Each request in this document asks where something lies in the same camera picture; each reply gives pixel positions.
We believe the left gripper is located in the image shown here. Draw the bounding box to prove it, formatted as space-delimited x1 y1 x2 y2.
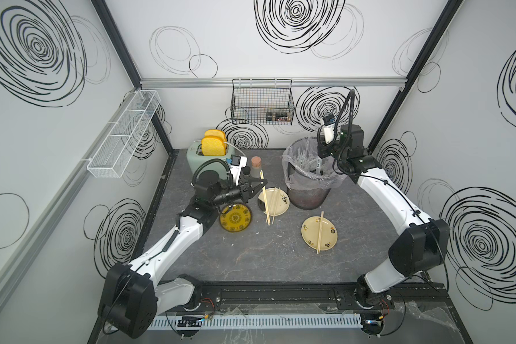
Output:
210 178 266 210

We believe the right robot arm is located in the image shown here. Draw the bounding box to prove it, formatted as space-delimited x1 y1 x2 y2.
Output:
316 124 449 308

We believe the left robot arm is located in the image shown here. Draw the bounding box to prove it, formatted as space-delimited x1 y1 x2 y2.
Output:
88 170 267 343

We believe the pink lid glass jar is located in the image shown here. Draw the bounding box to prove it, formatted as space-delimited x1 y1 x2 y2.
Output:
251 156 262 179

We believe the cream plate with black patch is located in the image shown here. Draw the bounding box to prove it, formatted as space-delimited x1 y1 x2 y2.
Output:
257 188 290 216

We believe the clear plastic bin liner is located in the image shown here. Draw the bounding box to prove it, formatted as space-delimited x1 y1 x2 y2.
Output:
282 136 348 191

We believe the black mesh trash bin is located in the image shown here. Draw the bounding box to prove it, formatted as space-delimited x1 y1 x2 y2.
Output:
282 136 347 210

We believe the yellow patterned plate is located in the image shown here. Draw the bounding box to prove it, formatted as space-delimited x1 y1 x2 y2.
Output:
219 203 252 233

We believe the front yellow toast slice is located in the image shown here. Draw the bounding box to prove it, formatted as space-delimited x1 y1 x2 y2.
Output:
201 136 227 156

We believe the yellow toast slice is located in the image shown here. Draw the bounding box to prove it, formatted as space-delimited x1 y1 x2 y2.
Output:
201 136 227 156
204 129 226 142

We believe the cream plate with red marks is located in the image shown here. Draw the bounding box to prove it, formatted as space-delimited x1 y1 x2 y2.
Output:
301 216 338 252

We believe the mint green toaster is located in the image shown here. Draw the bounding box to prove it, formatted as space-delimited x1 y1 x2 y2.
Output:
186 141 236 173

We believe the rear yellow toast slice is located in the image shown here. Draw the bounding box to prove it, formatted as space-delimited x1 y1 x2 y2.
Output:
204 129 226 142

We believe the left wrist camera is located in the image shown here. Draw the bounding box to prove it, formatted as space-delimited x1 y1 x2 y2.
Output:
226 155 247 186

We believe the black corrugated cable left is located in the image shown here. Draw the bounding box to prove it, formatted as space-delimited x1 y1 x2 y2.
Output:
191 158 233 188

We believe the black corrugated cable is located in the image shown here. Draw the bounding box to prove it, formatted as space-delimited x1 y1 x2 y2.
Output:
191 158 233 188
335 89 357 143

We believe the black corrugated cable right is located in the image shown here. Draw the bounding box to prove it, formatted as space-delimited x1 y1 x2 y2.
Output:
335 89 357 143

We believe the black wire wall basket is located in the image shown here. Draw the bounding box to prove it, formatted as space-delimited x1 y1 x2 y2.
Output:
230 78 295 126

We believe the white mesh wall shelf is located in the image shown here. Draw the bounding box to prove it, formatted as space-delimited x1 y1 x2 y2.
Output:
87 89 160 179

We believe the white slotted cable duct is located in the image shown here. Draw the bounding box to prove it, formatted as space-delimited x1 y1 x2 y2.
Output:
148 314 363 331

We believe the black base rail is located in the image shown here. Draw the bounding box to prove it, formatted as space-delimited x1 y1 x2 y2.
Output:
154 281 452 310

